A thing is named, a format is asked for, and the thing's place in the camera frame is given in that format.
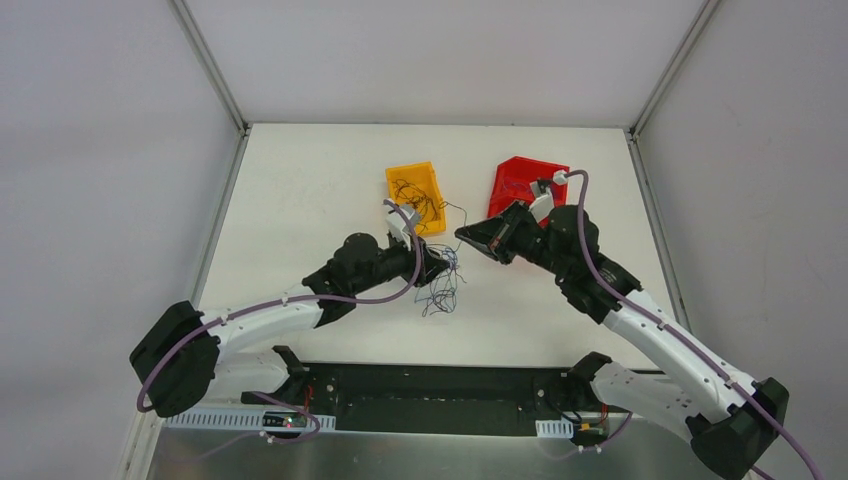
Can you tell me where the yellow plastic bin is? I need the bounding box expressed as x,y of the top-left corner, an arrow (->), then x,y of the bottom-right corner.
385,162 -> 447,236

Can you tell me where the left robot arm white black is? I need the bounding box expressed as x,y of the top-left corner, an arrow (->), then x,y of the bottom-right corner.
129,201 -> 451,418

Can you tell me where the aluminium frame rail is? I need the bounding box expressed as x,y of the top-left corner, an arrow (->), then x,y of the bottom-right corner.
139,362 -> 738,420

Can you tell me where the white slotted cable duct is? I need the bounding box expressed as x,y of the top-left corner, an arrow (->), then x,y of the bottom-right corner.
535,419 -> 574,439
164,407 -> 337,435

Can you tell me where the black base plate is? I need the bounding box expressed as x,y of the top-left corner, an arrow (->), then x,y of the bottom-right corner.
240,363 -> 612,437

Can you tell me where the left white slotted cable duct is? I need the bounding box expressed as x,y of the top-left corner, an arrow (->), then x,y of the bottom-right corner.
164,407 -> 337,435

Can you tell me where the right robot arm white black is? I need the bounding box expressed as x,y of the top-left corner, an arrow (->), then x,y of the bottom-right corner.
455,198 -> 789,479

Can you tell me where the black striped single wire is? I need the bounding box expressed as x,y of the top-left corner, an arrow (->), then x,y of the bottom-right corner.
392,177 -> 445,223

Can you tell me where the right white slotted cable duct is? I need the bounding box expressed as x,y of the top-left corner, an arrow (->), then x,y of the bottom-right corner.
535,419 -> 574,439

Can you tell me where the blue wire bundle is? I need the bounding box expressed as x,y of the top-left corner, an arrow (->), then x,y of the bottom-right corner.
413,201 -> 468,318

